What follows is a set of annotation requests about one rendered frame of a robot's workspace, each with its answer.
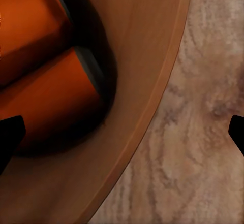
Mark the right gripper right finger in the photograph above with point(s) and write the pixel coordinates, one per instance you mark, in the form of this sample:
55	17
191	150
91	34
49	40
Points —
236	131

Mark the can of soda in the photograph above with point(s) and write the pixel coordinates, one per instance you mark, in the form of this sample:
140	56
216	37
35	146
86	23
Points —
31	32
55	95

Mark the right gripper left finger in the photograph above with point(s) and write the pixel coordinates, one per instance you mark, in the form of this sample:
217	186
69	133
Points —
12	131

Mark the trash can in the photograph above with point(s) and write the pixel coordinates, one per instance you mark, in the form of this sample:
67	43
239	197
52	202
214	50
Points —
67	177

